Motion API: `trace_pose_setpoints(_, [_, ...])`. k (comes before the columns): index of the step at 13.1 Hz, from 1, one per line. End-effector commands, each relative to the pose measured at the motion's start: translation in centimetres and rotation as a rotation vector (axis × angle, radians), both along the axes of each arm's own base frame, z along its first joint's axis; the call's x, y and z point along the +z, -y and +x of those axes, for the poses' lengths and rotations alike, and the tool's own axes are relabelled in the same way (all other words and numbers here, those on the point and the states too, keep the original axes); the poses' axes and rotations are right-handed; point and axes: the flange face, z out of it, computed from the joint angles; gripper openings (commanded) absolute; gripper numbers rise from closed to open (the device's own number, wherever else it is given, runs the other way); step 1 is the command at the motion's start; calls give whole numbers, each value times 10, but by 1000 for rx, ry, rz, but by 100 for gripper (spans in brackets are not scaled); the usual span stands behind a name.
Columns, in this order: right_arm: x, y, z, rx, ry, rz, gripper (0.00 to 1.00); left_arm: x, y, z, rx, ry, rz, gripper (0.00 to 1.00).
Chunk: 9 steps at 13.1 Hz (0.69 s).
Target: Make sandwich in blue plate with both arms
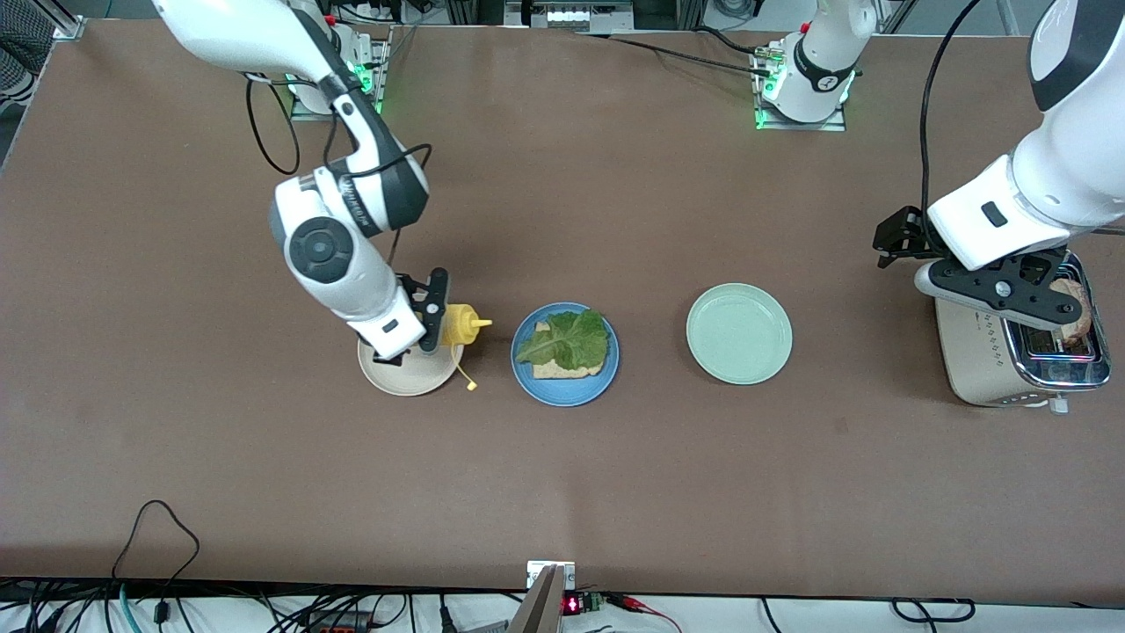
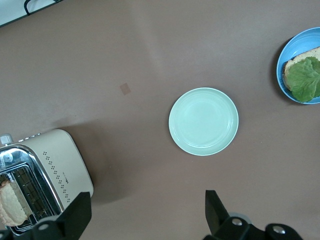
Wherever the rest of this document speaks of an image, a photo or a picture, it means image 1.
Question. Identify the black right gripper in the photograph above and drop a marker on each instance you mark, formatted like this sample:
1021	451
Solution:
390	359

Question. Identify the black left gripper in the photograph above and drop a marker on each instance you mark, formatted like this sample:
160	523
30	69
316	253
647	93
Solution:
898	234

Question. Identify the yellow squeeze bottle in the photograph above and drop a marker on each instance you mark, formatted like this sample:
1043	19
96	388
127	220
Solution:
459	325

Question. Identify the toasted bread slice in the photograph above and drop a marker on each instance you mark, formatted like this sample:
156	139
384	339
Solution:
1081	334
562	369

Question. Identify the green lettuce leaf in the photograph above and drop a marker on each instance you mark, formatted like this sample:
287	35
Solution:
571	338

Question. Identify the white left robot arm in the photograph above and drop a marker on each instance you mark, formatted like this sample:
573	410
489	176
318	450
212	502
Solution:
1055	176

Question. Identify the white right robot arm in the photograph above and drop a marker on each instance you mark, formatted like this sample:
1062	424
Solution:
228	26

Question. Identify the beige plate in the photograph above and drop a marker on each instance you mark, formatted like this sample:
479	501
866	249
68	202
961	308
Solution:
413	378

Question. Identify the blue plate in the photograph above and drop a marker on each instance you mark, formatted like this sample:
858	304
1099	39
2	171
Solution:
567	391

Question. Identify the pale green plate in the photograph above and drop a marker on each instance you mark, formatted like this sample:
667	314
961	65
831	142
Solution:
739	333

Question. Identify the beige chrome toaster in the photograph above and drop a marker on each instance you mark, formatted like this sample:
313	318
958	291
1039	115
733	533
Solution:
976	360

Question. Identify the red display module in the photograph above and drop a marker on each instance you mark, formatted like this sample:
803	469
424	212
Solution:
573	605

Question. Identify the white power strip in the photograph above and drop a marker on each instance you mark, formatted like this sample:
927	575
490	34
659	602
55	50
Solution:
387	9

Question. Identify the dark mesh patterned object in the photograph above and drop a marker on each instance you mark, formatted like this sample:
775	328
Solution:
22	53

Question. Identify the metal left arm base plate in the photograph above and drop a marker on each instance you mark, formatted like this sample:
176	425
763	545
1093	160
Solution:
795	127

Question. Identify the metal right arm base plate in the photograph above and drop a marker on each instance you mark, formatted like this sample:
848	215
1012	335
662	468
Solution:
383	88

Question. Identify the white pole bracket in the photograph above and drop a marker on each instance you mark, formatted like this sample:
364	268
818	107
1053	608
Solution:
569	576

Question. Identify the grey camera pole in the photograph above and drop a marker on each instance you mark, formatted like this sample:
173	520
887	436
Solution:
540	607

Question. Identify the aluminium frame device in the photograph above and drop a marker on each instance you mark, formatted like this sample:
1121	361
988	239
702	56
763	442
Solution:
571	16

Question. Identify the metal table corner bracket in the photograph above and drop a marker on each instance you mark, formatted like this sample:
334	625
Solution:
68	26

